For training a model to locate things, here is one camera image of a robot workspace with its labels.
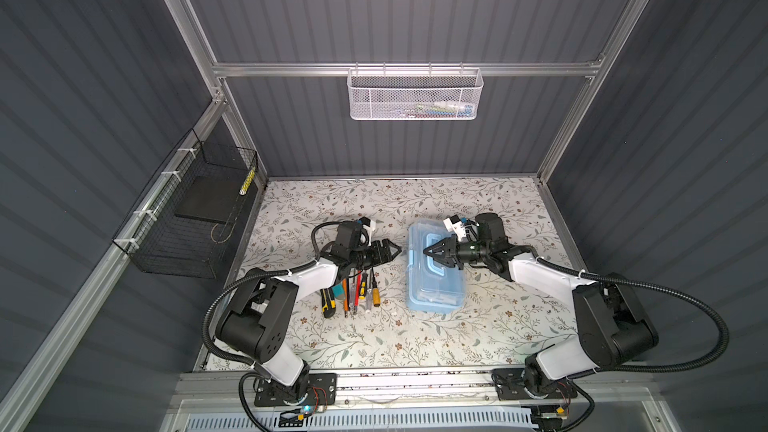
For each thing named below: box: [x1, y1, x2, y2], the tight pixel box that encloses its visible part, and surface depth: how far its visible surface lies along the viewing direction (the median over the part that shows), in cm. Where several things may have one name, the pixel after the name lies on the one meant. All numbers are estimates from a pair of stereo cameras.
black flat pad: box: [174, 176, 244, 224], surface depth 80 cm
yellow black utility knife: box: [321, 288, 337, 318], surface depth 88 cm
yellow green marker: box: [239, 167, 256, 196], surface depth 82 cm
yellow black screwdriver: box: [359, 272, 368, 300], surface depth 91 cm
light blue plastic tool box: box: [406, 218, 469, 314], surface depth 82 cm
